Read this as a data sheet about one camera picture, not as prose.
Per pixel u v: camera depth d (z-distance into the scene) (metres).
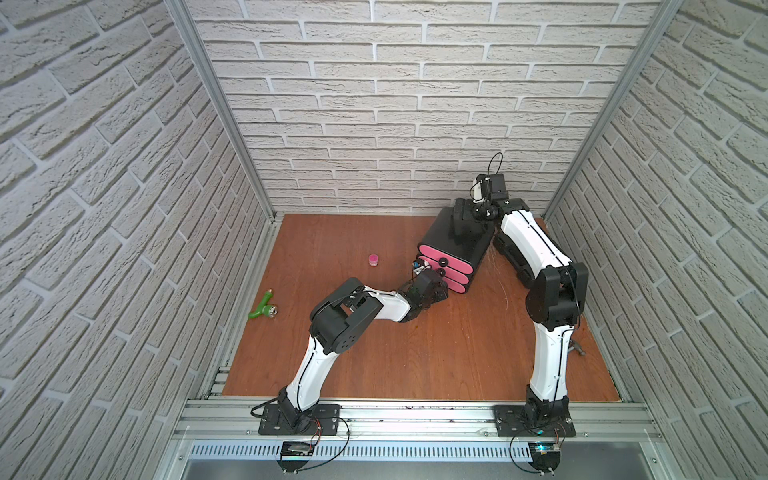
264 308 0.90
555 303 0.56
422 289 0.77
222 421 1.61
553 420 0.64
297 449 0.70
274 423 0.73
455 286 0.95
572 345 0.86
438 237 0.93
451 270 0.90
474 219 0.87
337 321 0.54
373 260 1.03
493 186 0.74
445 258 0.87
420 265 0.91
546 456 0.70
